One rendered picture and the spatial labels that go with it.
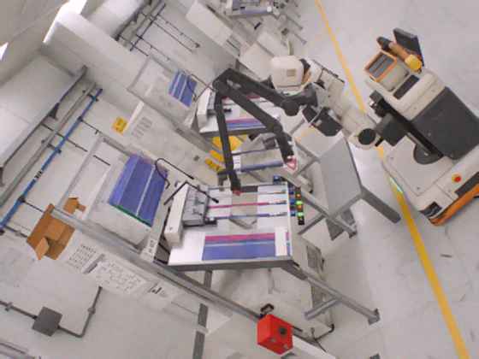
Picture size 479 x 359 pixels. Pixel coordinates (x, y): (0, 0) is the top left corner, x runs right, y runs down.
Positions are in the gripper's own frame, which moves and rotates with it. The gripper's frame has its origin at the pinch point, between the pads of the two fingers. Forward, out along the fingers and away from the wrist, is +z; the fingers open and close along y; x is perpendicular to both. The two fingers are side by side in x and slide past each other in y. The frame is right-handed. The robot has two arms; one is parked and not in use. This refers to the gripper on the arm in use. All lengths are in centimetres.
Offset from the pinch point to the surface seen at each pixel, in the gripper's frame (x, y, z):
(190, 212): -28.7, 20.8, -8.4
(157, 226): -44, 39, -17
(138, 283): -61, 60, 7
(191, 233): -28.2, 34.0, -2.4
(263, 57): 8, -439, 80
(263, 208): 16.3, 15.8, 2.2
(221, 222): -9.6, 25.9, -0.5
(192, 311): -88, -29, 168
